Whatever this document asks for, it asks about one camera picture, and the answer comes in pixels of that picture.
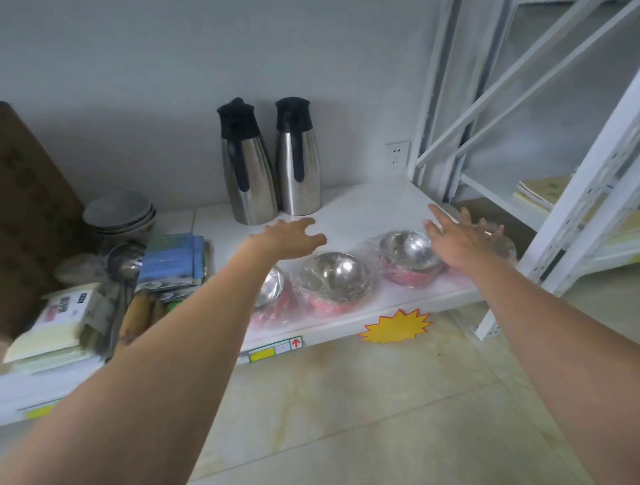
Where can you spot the clear plastic bag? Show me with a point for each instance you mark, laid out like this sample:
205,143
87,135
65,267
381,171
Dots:
80,270

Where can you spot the person's right forearm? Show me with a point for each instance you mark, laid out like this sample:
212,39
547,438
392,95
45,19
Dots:
565,359

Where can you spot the white yellow shelf label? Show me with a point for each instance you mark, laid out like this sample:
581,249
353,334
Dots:
272,349

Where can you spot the person's right hand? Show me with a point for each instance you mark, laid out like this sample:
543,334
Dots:
457,247

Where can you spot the steel ladle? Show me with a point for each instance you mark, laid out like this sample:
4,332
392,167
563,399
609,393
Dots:
124,270

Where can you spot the steel thermos jug black lid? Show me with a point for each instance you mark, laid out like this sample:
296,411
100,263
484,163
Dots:
248,172
297,160

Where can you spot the white low shelf board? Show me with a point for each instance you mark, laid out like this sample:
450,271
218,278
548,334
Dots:
360,210

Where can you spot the gray ceramic bowl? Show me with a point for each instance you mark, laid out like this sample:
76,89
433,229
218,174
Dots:
117,210
145,237
142,229

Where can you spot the yellow starburst price tag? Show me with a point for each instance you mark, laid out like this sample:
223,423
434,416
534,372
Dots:
396,326

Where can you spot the person's right thumb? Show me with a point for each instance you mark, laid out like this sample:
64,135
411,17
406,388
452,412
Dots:
432,233

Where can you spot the person's right middle finger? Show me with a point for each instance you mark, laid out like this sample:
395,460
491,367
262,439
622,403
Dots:
465,217

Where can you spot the person's left hand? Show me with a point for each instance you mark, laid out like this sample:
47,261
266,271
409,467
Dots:
282,240

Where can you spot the wrapped pink steel bowl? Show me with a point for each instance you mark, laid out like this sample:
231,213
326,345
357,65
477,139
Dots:
505,247
405,255
335,280
272,295

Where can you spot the wooden rolling pin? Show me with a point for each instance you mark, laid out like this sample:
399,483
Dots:
135,315

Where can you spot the person's left fingers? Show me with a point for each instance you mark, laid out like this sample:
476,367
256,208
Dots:
305,236

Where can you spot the blue packet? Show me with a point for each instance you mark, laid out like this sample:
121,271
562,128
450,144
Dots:
167,260

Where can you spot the white wall socket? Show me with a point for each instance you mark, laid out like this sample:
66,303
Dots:
397,154

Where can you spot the brown cardboard box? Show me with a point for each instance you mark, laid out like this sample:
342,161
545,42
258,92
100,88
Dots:
32,220

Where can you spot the white metal shelving rack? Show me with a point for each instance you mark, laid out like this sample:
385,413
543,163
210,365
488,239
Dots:
575,210

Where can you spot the person's left forearm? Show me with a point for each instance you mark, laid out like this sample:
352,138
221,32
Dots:
150,369

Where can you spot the stack of pale notebooks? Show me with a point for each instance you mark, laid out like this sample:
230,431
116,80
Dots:
545,192

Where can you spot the white packet black label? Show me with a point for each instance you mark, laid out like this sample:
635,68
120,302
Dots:
62,312

